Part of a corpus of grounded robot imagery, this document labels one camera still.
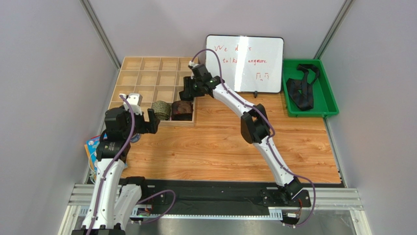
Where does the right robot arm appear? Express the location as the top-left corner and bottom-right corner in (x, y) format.
(180, 62), (303, 201)

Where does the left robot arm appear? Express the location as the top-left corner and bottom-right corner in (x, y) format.
(71, 105), (160, 235)

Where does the green patterned rolled tie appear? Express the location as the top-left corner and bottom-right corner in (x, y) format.
(152, 100), (171, 120)

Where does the brown red rolled tie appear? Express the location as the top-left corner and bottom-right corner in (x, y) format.
(171, 100), (193, 121)

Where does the wooden compartment organizer box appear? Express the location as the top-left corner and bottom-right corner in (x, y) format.
(108, 56), (193, 121)

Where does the blue children's book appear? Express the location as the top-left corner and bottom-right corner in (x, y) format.
(84, 136), (100, 172)

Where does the white whiteboard with red writing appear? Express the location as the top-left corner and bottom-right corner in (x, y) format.
(205, 35), (284, 94)

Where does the red children's book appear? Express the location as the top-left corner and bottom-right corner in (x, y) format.
(84, 141), (96, 181)

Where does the dark striped tie in bin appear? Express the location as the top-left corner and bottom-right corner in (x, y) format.
(286, 64), (321, 111)

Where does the green plastic bin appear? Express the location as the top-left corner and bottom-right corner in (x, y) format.
(282, 59), (339, 118)

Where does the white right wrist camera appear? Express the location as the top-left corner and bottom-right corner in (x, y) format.
(188, 61), (201, 79)

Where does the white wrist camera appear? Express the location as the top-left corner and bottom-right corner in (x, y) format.
(119, 93), (143, 116)
(188, 61), (201, 79)

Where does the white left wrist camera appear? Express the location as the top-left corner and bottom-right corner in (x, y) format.
(119, 93), (143, 116)

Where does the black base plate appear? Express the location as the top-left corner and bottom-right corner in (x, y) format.
(142, 179), (329, 216)

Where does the aluminium frame rail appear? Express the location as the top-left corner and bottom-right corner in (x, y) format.
(59, 179), (371, 235)

